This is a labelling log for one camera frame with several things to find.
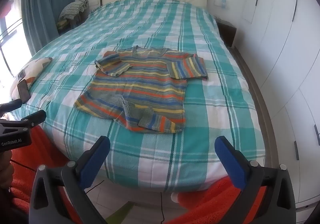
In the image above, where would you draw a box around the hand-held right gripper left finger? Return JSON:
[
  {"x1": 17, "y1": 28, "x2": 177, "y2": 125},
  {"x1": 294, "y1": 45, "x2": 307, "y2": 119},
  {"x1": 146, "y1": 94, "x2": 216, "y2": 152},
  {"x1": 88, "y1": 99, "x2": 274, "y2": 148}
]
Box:
[{"x1": 29, "y1": 136, "x2": 111, "y2": 224}]

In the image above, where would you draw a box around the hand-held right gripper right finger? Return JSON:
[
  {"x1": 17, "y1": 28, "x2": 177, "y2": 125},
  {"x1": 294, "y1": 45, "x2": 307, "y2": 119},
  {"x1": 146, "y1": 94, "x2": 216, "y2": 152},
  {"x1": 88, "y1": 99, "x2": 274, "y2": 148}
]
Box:
[{"x1": 214, "y1": 136, "x2": 300, "y2": 224}]

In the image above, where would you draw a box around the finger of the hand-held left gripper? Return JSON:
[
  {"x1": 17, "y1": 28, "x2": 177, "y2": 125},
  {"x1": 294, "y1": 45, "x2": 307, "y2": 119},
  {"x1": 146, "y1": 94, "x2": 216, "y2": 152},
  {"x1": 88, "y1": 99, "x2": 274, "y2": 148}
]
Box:
[
  {"x1": 21, "y1": 109, "x2": 47, "y2": 129},
  {"x1": 0, "y1": 98, "x2": 23, "y2": 112}
]

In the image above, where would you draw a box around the striped knit sweater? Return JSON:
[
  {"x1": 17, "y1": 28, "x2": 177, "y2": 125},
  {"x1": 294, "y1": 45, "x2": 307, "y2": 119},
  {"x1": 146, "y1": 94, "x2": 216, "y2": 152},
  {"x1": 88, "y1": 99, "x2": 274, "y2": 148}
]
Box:
[{"x1": 74, "y1": 46, "x2": 209, "y2": 135}]

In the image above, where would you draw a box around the pile of checked clothes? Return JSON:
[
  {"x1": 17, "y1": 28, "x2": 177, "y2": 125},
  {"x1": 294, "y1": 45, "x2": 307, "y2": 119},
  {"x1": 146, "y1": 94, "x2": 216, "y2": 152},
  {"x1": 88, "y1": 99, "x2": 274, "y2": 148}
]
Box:
[{"x1": 56, "y1": 0, "x2": 90, "y2": 30}]

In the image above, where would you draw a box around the person's left hand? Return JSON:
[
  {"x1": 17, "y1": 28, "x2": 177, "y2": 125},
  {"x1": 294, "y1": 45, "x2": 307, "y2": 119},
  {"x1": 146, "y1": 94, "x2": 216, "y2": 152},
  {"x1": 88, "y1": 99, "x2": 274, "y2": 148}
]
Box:
[{"x1": 0, "y1": 150, "x2": 13, "y2": 191}]

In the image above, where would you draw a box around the large black smartphone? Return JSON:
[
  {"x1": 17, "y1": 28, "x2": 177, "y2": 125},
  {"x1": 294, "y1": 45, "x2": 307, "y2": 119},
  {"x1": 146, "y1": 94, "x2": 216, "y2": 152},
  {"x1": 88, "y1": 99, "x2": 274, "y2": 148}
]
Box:
[{"x1": 17, "y1": 79, "x2": 31, "y2": 104}]

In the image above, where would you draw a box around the white orange patterned cushion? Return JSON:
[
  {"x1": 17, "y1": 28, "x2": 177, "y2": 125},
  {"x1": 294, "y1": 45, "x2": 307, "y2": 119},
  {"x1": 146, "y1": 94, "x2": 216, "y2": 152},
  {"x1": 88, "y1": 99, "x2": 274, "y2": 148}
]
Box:
[{"x1": 10, "y1": 57, "x2": 53, "y2": 99}]

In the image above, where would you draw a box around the orange fluffy rug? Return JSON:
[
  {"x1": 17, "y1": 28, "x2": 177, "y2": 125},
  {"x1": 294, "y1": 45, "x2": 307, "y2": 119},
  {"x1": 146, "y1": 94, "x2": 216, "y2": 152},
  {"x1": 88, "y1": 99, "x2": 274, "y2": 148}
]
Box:
[{"x1": 0, "y1": 124, "x2": 269, "y2": 224}]

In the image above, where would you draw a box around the green floor mat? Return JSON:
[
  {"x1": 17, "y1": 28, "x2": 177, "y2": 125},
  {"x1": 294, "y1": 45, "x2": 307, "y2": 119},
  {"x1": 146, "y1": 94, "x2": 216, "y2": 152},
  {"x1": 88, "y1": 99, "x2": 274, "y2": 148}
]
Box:
[{"x1": 105, "y1": 201, "x2": 133, "y2": 224}]

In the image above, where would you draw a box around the black window railing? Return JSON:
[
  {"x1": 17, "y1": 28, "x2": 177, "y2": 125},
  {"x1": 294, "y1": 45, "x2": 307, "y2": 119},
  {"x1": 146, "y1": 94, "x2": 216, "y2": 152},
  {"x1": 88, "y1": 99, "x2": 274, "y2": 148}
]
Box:
[{"x1": 0, "y1": 17, "x2": 23, "y2": 75}]

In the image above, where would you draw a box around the teal curtain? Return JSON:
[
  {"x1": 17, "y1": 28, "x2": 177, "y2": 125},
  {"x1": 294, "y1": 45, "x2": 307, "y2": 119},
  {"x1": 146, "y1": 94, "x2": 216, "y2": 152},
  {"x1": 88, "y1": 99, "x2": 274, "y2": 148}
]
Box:
[{"x1": 21, "y1": 0, "x2": 76, "y2": 56}]

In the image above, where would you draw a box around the white wardrobe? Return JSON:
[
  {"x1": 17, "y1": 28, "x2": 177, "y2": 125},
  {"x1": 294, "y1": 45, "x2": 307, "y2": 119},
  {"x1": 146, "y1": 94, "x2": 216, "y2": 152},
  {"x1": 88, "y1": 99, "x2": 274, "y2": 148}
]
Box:
[{"x1": 240, "y1": 0, "x2": 320, "y2": 211}]

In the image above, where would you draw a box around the dark wooden nightstand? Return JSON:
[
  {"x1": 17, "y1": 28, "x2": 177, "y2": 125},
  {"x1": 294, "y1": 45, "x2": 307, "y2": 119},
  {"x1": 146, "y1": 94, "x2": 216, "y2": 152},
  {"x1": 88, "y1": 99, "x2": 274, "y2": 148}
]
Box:
[{"x1": 215, "y1": 16, "x2": 237, "y2": 49}]

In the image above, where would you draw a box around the bed with teal plaid cover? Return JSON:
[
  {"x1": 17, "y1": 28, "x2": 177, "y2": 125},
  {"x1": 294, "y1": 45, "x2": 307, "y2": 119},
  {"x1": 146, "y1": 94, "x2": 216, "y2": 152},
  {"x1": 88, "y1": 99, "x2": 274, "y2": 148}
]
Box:
[{"x1": 10, "y1": 0, "x2": 267, "y2": 193}]

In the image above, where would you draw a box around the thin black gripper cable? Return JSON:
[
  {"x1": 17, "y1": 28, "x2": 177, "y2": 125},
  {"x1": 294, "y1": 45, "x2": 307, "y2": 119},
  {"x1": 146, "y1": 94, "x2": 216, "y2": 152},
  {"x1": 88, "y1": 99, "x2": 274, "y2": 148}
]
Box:
[{"x1": 10, "y1": 160, "x2": 37, "y2": 173}]

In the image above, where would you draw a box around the black floor cable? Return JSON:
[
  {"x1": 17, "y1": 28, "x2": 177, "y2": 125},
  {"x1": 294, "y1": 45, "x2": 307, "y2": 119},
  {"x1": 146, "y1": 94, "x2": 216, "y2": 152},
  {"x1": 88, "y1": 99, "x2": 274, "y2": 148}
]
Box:
[{"x1": 159, "y1": 192, "x2": 166, "y2": 224}]

